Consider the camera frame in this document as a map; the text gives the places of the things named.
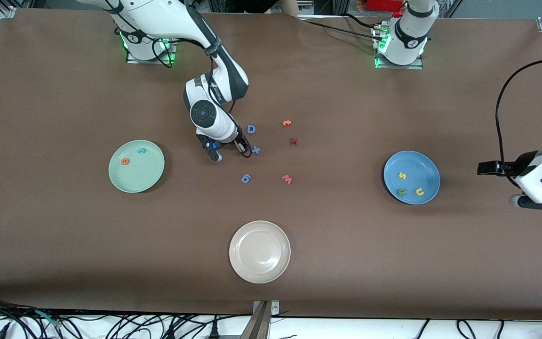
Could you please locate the aluminium camera post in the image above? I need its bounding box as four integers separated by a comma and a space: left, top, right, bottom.
239, 300, 281, 339

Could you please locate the red box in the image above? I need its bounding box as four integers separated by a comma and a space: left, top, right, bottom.
367, 0, 406, 13

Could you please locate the blue plate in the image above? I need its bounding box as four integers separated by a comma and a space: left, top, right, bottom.
383, 150, 441, 205

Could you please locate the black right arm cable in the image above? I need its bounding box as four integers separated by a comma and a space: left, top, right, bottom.
151, 38, 253, 159

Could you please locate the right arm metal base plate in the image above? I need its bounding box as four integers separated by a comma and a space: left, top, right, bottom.
126, 40, 180, 65

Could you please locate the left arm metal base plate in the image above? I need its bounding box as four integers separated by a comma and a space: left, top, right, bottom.
374, 24, 424, 70

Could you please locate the beige plate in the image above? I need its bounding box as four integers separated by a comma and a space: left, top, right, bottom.
229, 220, 292, 284

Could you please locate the dark-clothed person body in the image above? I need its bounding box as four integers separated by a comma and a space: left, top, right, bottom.
233, 0, 281, 14

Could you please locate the pale green plate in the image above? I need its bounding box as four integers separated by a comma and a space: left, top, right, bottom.
108, 139, 166, 194

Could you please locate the background metal rack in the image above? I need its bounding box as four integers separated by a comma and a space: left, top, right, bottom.
205, 0, 366, 15

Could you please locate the brown table cover sheet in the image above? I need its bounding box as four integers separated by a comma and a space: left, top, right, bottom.
0, 8, 542, 322

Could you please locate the teal cable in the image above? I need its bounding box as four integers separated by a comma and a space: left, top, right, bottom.
33, 308, 62, 329

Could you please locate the black looped cable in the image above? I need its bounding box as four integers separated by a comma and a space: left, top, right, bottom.
456, 319, 477, 339
102, 315, 173, 339

